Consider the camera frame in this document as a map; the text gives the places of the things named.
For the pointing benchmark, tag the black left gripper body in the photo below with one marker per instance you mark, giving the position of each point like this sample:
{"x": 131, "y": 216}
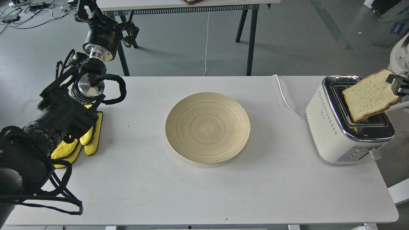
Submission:
{"x": 104, "y": 33}

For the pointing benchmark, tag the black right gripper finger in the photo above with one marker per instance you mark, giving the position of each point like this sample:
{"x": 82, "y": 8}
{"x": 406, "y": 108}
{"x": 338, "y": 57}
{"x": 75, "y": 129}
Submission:
{"x": 399, "y": 84}

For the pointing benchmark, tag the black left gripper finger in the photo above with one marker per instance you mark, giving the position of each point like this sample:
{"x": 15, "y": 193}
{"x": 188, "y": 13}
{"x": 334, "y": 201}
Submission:
{"x": 132, "y": 32}

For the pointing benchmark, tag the grey bag with blue label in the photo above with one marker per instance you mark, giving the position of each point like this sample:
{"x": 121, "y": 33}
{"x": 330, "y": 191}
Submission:
{"x": 392, "y": 26}

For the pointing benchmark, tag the background table with black legs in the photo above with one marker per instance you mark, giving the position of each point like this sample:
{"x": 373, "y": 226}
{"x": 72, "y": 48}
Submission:
{"x": 122, "y": 8}

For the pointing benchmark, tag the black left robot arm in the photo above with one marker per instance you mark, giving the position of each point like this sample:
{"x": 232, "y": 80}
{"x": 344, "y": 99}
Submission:
{"x": 68, "y": 111}

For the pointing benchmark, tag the slice of bread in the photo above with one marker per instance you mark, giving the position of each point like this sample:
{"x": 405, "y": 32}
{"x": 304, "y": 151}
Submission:
{"x": 370, "y": 96}

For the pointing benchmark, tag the brown object on back table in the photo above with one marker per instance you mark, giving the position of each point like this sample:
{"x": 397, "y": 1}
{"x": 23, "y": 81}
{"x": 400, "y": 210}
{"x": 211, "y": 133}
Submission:
{"x": 191, "y": 2}

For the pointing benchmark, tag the white round object at right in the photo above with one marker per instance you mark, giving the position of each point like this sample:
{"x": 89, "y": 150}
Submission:
{"x": 399, "y": 58}

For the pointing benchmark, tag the round bamboo plate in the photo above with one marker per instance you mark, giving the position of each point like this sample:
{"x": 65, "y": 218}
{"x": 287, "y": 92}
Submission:
{"x": 207, "y": 128}

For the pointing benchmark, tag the cream white toaster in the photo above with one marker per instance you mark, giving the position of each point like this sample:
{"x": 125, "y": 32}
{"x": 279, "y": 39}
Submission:
{"x": 337, "y": 138}

